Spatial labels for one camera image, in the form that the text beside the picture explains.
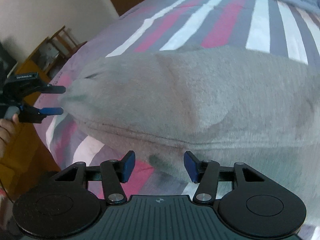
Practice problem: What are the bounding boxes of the person's left hand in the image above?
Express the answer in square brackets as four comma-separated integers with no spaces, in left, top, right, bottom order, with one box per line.
[0,114,20,158]

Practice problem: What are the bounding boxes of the wooden bedside shelf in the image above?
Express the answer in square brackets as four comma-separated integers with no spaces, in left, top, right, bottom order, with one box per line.
[14,26,86,81]

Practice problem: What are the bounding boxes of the striped pink grey bedsheet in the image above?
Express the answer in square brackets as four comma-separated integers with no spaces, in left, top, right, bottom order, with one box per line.
[36,0,319,194]

